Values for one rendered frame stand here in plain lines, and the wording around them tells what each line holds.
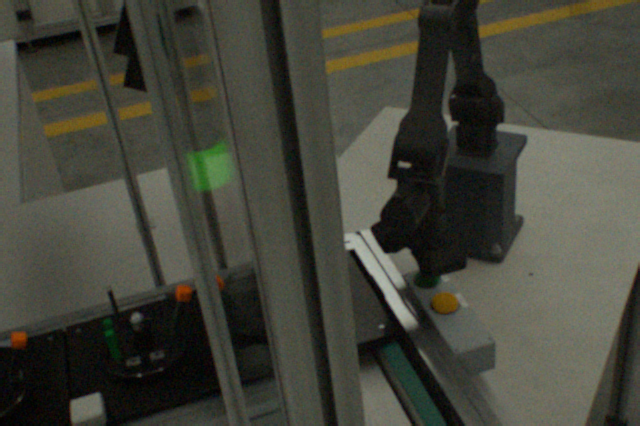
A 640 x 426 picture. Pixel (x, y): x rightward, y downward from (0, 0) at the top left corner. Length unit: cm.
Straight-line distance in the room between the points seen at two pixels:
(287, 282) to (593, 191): 153
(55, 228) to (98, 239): 12
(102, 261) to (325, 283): 146
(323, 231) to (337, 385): 7
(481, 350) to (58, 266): 90
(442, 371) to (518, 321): 27
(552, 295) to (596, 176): 41
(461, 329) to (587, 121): 262
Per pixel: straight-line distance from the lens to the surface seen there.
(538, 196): 177
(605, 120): 386
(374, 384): 128
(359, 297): 135
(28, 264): 181
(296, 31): 25
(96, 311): 146
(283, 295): 29
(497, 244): 158
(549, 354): 141
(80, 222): 189
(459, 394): 120
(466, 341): 128
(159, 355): 127
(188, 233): 96
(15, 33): 539
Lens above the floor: 184
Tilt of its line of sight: 35 degrees down
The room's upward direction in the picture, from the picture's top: 7 degrees counter-clockwise
